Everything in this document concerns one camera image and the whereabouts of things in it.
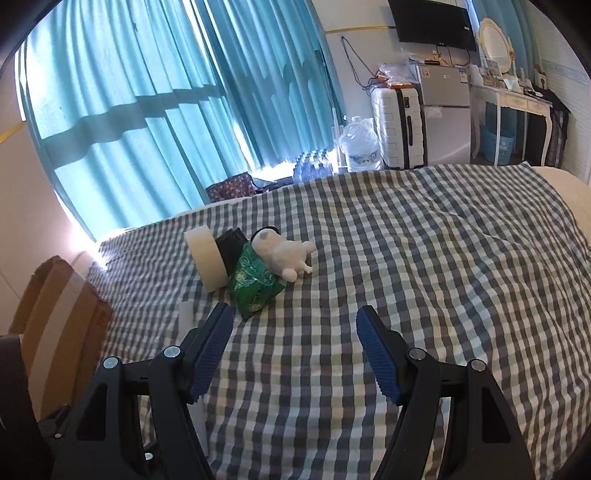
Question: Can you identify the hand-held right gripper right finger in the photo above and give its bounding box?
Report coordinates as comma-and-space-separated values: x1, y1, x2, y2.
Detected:
356, 305, 532, 480

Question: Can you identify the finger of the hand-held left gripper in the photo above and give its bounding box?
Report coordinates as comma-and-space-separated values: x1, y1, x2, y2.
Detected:
38, 405, 72, 462

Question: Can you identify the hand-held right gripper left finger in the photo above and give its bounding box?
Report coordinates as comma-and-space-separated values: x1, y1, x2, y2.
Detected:
51, 302, 234, 480

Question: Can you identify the green snack packet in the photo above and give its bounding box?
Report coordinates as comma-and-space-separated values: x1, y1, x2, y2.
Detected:
228, 242, 287, 320

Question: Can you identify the brown cardboard box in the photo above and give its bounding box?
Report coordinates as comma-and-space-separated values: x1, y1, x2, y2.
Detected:
8, 255, 114, 418

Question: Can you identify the beige tape roll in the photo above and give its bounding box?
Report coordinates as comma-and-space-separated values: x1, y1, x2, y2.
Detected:
185, 226, 229, 292

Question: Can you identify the black pouch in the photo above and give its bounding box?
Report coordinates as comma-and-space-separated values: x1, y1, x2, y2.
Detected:
215, 228, 250, 274

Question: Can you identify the white toy figure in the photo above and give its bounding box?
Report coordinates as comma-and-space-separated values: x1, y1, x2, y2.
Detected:
252, 226, 318, 282

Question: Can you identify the green checkered cloth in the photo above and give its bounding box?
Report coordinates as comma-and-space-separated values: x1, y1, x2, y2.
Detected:
85, 161, 591, 480

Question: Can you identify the dark dotted bag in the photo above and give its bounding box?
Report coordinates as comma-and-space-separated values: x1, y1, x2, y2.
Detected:
205, 172, 278, 203

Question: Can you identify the pack of small water bottles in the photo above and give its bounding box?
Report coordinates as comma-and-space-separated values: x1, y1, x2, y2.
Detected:
293, 148, 334, 182

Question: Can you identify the large clear water bottle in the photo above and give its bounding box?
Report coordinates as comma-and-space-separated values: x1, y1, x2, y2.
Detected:
339, 116, 384, 172

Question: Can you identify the white suitcase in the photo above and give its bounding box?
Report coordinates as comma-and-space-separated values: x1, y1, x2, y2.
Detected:
370, 85, 428, 171

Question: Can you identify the blue plastic basket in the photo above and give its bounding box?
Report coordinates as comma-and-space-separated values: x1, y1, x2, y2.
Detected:
480, 124, 516, 165

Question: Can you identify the teal window curtain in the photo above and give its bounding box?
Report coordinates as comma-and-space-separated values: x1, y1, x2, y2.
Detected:
18, 0, 345, 241

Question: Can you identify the silver mini fridge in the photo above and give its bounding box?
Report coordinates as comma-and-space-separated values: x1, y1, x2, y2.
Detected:
414, 64, 472, 164

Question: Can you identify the pile of plastic bags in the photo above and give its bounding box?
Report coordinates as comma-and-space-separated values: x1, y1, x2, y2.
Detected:
376, 59, 419, 90

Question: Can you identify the black hanging bag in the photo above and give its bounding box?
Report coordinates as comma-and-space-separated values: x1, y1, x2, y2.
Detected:
526, 88, 570, 168

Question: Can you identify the white dresser table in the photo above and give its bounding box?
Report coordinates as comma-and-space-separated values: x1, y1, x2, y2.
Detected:
470, 79, 552, 167

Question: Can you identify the white oval vanity mirror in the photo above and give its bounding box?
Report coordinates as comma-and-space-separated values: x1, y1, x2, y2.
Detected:
478, 17, 514, 77

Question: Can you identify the teal corner curtain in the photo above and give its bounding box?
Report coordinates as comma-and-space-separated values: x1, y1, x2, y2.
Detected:
471, 0, 555, 68

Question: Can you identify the black wall cable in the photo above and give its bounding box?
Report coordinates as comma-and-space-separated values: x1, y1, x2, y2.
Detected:
341, 34, 372, 93

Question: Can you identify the black wall television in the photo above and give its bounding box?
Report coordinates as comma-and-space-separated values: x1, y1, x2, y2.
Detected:
388, 0, 478, 51

